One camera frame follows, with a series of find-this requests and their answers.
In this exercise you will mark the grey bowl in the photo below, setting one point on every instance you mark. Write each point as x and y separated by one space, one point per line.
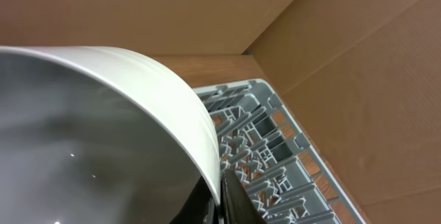
99 135

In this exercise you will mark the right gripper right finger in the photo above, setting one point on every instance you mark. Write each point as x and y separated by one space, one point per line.
237 207

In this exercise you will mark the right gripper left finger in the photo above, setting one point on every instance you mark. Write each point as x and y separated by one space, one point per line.
199 208

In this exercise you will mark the grey dishwasher rack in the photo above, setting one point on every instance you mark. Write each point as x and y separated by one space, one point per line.
280 169

